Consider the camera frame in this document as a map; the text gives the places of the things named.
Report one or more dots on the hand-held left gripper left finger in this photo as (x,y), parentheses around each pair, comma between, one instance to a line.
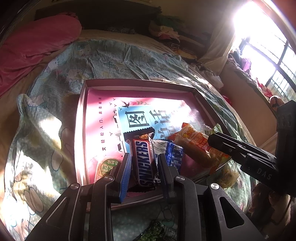
(124,177)

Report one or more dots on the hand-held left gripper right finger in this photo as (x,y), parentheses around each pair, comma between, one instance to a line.
(165,179)

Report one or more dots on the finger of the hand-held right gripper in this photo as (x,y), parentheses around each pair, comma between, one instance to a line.
(231,144)
(259,169)

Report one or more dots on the brown chocolate bar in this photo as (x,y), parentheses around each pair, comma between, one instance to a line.
(143,160)

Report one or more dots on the blue snack packet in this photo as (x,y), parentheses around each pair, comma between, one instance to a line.
(174,155)

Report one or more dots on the orange snack packet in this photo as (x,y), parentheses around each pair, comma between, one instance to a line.
(196,148)

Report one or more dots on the dark brown cardboard box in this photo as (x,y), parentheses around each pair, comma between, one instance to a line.
(79,129)

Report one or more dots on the person's right forearm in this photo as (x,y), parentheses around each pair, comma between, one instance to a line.
(284,213)

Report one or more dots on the round pastry packet green label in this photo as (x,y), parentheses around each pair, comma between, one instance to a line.
(106,166)

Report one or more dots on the yellow snack packet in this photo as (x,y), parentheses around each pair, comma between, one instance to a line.
(227,175)

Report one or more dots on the dark green pea packet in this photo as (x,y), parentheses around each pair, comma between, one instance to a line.
(157,231)

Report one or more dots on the pink and blue book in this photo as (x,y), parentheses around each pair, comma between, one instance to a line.
(99,120)

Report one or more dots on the white crumpled cloth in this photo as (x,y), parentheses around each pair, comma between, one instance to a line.
(212,76)

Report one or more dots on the clothes on window sill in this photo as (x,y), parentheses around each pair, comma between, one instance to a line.
(247,67)

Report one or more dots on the barred window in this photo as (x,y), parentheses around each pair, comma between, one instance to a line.
(277,51)

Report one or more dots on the beige curtain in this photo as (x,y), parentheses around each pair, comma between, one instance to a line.
(217,51)

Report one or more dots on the cartoon printed blanket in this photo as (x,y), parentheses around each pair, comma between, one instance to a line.
(46,120)

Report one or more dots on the pile of clothes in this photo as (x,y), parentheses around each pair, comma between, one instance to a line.
(171,34)

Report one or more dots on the beige bed sheet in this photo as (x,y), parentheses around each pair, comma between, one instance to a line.
(13,111)

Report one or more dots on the red pillow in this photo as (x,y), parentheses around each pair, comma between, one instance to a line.
(34,46)

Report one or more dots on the dark headboard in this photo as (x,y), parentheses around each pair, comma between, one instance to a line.
(104,16)

